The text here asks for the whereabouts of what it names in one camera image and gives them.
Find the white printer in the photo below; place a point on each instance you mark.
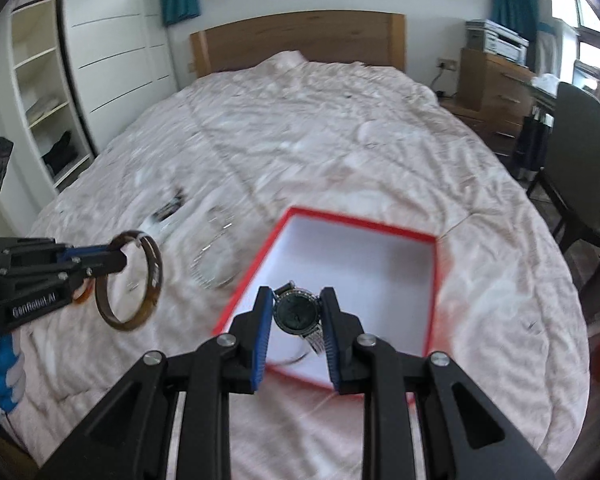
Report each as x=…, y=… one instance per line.
x=490, y=37

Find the wall power socket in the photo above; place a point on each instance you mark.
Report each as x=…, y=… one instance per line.
x=445, y=64

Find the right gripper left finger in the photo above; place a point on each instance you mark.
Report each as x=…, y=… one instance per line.
x=127, y=434

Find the red jewelry box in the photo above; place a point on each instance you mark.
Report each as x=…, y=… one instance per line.
x=384, y=275

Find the wooden drawer chest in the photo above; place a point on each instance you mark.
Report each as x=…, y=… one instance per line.
x=492, y=98

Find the silver wristwatch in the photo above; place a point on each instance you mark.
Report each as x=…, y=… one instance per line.
x=297, y=312

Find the dark olive bangle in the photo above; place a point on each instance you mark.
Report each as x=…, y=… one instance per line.
x=127, y=298

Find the blue gloved operator hand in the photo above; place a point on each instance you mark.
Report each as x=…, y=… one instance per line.
x=12, y=374

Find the teal curtain right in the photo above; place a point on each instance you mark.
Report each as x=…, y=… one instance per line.
x=521, y=16

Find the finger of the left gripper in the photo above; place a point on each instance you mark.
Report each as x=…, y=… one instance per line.
x=97, y=253
x=113, y=265

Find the thin silver metal bangle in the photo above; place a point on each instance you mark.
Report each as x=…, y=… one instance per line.
x=291, y=358

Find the black folded clothes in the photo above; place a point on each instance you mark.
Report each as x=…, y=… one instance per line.
x=60, y=155

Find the white shelf unit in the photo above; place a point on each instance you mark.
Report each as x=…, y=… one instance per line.
x=43, y=96

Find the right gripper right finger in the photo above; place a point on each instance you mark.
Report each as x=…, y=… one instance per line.
x=464, y=435

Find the dark office chair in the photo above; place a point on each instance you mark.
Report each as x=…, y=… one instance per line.
x=570, y=176

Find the amber resin bangle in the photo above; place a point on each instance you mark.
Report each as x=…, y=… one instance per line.
x=84, y=292

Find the wooden headboard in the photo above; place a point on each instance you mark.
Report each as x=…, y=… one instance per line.
x=326, y=36

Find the white wardrobe doors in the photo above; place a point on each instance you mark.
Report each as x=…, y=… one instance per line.
x=120, y=62

